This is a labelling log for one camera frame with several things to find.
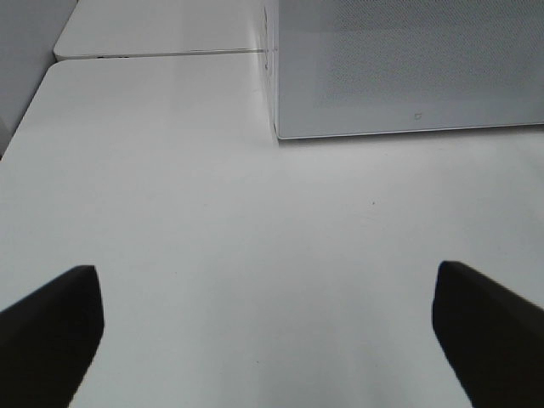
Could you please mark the white microwave oven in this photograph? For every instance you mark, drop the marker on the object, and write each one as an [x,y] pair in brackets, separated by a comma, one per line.
[270,64]

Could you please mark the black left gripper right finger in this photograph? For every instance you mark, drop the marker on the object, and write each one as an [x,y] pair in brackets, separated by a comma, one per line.
[491,337]

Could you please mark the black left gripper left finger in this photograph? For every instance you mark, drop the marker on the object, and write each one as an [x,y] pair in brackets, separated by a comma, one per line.
[49,339]

